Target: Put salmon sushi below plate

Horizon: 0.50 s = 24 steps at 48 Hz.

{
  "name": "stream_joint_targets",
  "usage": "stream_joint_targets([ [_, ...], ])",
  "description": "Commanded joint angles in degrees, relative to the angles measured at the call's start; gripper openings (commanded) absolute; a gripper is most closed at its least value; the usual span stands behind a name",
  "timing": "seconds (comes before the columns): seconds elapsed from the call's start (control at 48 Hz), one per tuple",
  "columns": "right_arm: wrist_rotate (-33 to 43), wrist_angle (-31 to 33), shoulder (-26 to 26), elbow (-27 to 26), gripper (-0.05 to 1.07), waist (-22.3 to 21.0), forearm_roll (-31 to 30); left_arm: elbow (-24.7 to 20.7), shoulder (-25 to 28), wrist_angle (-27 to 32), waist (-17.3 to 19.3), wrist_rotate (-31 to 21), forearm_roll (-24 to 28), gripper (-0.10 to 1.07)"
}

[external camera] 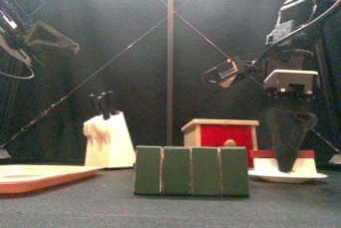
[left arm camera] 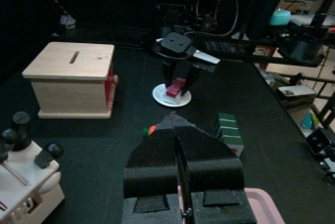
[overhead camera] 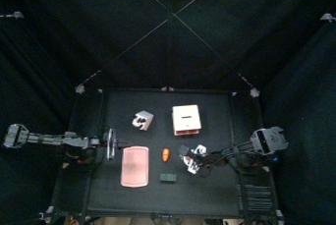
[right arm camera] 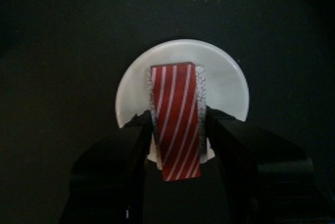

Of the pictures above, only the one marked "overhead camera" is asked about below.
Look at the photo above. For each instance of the white text label sticker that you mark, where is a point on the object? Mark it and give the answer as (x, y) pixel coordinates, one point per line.
(258, 199)

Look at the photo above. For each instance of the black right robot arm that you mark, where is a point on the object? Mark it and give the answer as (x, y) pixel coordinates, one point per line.
(258, 145)

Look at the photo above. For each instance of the orange salmon sushi toy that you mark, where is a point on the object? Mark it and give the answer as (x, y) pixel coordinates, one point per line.
(166, 154)

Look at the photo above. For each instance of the grey table edge clamp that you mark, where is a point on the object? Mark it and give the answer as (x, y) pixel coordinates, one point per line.
(167, 88)

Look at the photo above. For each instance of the grey white cube toy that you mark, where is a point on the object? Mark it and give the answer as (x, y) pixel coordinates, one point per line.
(143, 120)

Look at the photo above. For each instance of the pink rectangular plate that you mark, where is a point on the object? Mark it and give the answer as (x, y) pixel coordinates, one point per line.
(135, 166)

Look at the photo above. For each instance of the grey frame corner clamp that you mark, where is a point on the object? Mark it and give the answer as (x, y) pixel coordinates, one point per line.
(254, 92)
(79, 88)
(327, 16)
(16, 15)

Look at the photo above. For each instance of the dark green block toy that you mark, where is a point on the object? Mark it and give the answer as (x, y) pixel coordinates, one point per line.
(168, 178)

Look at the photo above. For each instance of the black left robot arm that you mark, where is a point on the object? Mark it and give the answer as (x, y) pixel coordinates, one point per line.
(52, 140)

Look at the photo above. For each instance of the white box with red base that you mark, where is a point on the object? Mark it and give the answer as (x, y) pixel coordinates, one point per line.
(186, 119)

